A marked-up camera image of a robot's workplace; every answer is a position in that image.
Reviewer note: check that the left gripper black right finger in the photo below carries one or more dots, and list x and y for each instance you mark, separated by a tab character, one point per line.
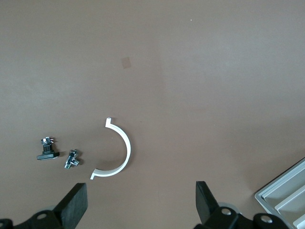
207	210

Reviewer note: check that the translucent tape patch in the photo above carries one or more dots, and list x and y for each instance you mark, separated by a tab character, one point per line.
125	63

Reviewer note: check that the small metal black part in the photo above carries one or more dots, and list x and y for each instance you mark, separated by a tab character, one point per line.
71	158

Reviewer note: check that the black switch component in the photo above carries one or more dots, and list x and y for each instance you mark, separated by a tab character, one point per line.
47	156

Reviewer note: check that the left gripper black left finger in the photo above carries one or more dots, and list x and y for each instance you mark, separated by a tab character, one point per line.
71	210

